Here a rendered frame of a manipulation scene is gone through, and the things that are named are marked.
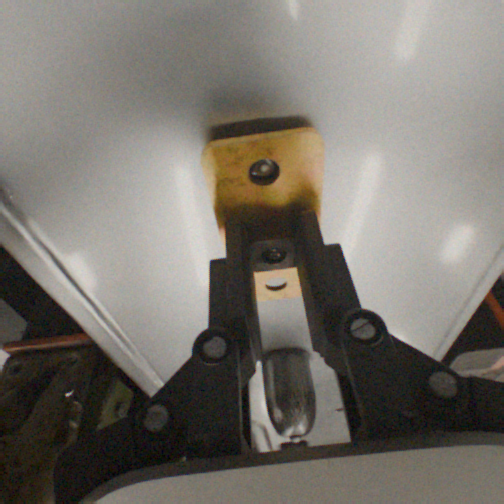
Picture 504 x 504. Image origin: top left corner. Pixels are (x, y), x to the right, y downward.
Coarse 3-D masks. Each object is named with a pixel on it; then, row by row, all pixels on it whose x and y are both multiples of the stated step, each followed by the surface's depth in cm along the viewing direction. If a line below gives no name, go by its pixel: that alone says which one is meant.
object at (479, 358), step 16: (496, 288) 30; (480, 304) 30; (496, 304) 29; (480, 320) 29; (496, 320) 28; (464, 336) 28; (480, 336) 28; (496, 336) 28; (448, 352) 29; (464, 352) 27; (480, 352) 27; (496, 352) 27; (464, 368) 29; (480, 368) 30; (496, 368) 30
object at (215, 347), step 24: (216, 336) 9; (192, 360) 9; (216, 360) 9; (192, 384) 8; (216, 384) 8; (240, 384) 9; (192, 408) 8; (216, 408) 8; (240, 408) 8; (192, 432) 8; (216, 432) 8; (240, 432) 8; (192, 456) 7; (216, 456) 7
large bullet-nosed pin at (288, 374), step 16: (272, 352) 22; (288, 352) 22; (304, 352) 22; (272, 368) 21; (288, 368) 21; (304, 368) 21; (272, 384) 21; (288, 384) 20; (304, 384) 21; (272, 400) 20; (288, 400) 20; (304, 400) 20; (272, 416) 20; (288, 416) 20; (304, 416) 20; (288, 432) 20; (304, 432) 20
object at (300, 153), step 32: (224, 160) 10; (256, 160) 11; (288, 160) 11; (320, 160) 11; (224, 192) 11; (256, 192) 12; (288, 192) 12; (320, 192) 12; (256, 224) 13; (288, 224) 12; (320, 224) 13; (256, 256) 13; (288, 256) 13; (256, 288) 16; (288, 288) 16
